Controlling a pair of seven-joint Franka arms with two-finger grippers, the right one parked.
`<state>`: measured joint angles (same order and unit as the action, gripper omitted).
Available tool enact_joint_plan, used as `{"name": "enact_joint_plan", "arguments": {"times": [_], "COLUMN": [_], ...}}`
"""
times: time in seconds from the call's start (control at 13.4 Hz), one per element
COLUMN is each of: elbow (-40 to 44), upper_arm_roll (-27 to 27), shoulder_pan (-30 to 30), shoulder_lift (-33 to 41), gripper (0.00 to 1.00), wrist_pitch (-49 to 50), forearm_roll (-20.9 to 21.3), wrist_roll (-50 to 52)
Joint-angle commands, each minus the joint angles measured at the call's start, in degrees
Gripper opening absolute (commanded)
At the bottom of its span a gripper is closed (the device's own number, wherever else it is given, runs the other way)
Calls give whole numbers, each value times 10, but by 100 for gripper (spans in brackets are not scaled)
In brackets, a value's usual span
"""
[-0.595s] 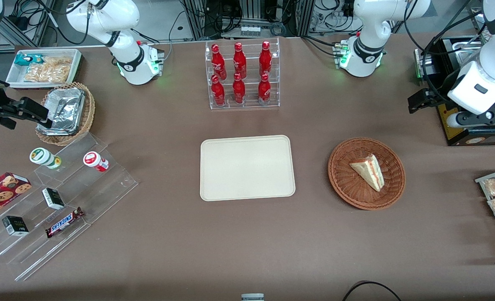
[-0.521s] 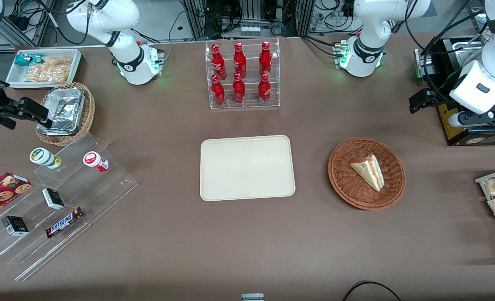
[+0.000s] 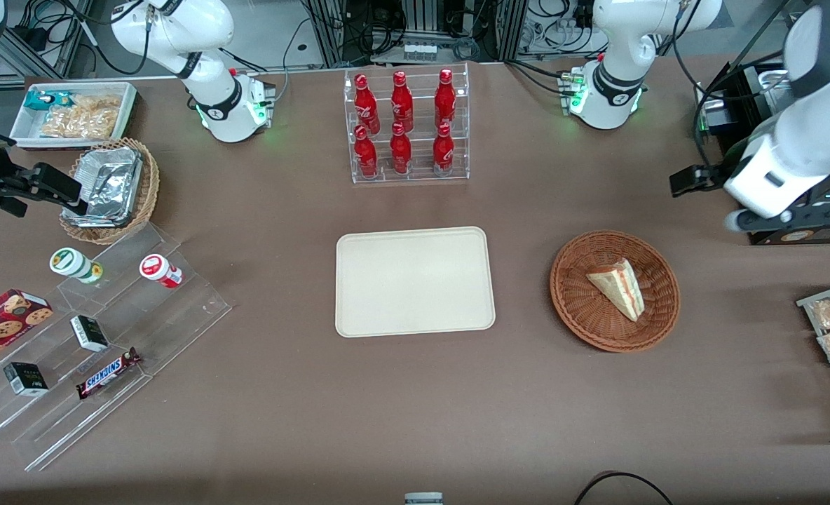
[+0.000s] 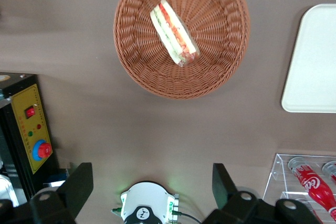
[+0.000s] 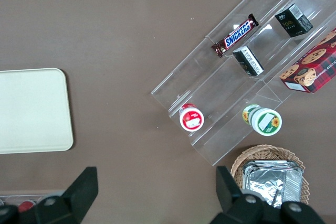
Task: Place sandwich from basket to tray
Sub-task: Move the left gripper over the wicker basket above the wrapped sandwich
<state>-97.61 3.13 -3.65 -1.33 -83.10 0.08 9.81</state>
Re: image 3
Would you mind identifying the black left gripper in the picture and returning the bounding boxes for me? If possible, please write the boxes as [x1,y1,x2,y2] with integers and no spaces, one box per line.
[670,165,737,196]

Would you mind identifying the triangle sandwich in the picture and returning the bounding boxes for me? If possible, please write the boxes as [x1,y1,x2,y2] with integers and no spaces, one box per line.
[586,258,646,323]

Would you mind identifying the silver foil tray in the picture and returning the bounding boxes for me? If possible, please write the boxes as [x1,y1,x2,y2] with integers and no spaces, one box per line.
[70,146,144,228]

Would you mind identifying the tan oval wicker basket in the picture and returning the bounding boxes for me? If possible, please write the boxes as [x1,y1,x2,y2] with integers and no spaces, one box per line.
[59,137,161,245]

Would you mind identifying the brown round wicker basket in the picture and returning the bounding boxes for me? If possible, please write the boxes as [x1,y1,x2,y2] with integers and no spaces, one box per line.
[550,230,681,353]

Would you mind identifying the beige plastic tray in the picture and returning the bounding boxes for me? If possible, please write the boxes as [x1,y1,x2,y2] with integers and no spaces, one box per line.
[335,226,497,339]

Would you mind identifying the white rectangular snack bin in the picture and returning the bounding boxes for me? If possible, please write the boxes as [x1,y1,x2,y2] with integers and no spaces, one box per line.
[8,81,140,150]

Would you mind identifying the green and white cup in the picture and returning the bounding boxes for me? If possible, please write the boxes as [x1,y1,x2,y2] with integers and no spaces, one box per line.
[49,247,104,285]

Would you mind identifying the clear bag of chips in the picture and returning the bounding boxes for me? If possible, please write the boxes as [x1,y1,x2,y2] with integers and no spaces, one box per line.
[39,94,123,140]

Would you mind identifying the teal snack packet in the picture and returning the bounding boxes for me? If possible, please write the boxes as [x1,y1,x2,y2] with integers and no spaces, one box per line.
[24,89,74,112]

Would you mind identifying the black equipment box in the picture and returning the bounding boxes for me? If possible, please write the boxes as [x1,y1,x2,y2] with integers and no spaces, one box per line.
[694,60,830,246]

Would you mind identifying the red cookie box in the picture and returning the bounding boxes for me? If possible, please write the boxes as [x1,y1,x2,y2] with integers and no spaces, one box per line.
[0,288,54,373]

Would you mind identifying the red and white cup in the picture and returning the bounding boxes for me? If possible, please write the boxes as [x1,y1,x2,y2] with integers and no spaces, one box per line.
[139,253,184,290]

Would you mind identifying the small black box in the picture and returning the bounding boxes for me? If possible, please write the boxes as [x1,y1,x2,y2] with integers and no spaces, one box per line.
[3,361,50,398]
[69,315,110,353]

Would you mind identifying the clear acrylic stepped stand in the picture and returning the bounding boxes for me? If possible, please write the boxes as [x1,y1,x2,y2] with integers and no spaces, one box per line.
[0,222,233,473]

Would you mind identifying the snickers chocolate bar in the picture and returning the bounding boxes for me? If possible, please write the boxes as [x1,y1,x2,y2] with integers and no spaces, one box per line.
[76,347,142,400]

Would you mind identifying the red cola bottle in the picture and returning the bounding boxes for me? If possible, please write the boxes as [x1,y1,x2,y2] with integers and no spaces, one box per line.
[353,125,379,180]
[433,123,456,177]
[435,68,458,130]
[389,121,413,176]
[354,74,381,135]
[390,71,415,133]

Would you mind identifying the clear acrylic bottle rack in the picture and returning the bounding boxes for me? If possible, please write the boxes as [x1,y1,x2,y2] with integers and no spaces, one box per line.
[343,62,471,185]

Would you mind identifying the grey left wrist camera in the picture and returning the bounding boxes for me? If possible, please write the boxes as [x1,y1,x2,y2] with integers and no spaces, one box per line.
[723,203,830,234]

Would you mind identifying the grey wire rack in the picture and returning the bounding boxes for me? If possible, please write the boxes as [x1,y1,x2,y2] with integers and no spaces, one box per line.
[796,278,830,430]

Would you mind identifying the black cable loop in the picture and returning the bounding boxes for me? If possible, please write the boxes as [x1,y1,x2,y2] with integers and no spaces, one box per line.
[573,471,675,505]

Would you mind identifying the aluminium frame rack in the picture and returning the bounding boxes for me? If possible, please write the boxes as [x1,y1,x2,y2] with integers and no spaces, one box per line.
[301,0,529,65]

